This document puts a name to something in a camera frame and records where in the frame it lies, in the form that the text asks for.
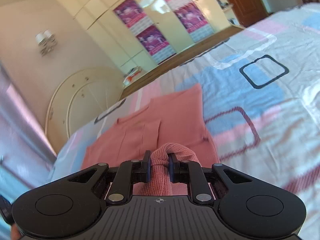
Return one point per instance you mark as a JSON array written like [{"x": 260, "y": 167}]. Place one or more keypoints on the cream corner shelves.
[{"x": 222, "y": 5}]

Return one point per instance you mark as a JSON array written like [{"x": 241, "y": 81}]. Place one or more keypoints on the pink knit sweater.
[{"x": 175, "y": 120}]

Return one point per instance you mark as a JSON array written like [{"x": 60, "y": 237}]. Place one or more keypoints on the pink sheer curtain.
[{"x": 22, "y": 135}]

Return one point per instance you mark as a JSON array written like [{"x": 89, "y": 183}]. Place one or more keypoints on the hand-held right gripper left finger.
[{"x": 147, "y": 166}]

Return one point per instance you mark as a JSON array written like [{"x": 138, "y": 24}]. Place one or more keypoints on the bed with patterned sheet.
[{"x": 250, "y": 92}]

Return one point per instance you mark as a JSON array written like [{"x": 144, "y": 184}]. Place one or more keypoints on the cream round headboard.
[{"x": 75, "y": 97}]

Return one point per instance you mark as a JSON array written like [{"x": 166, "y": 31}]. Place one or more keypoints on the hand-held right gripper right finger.
[{"x": 172, "y": 167}]

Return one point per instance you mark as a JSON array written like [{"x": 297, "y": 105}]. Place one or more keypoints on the brown wooden door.
[{"x": 245, "y": 0}]

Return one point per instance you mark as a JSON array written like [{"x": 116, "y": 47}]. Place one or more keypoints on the cream wardrobe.
[{"x": 100, "y": 17}]

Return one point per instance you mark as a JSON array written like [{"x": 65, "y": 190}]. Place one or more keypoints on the wall lamp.
[{"x": 46, "y": 42}]

